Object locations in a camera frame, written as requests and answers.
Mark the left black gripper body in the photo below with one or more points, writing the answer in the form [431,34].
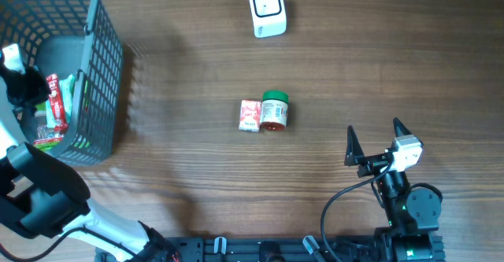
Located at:
[20,87]

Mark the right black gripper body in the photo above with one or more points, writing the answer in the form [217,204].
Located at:
[375,161]

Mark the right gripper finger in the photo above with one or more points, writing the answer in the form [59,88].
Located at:
[400,129]
[354,153]

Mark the red stick sachet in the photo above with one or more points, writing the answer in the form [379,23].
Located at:
[56,114]

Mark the teal snack packet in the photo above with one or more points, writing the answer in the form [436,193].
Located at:
[67,90]

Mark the green lid jar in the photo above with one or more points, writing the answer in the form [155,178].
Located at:
[274,109]

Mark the red white tissue packet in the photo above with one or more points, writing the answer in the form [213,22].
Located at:
[250,116]

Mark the green candy bag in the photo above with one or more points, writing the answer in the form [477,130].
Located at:
[47,136]

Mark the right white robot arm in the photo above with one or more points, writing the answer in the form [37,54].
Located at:
[412,210]

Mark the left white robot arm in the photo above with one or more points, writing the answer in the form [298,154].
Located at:
[42,196]

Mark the white barcode scanner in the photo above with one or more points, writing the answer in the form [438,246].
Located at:
[269,17]

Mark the grey plastic mesh basket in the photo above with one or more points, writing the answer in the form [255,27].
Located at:
[72,38]

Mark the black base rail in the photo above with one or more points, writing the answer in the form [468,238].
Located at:
[349,248]

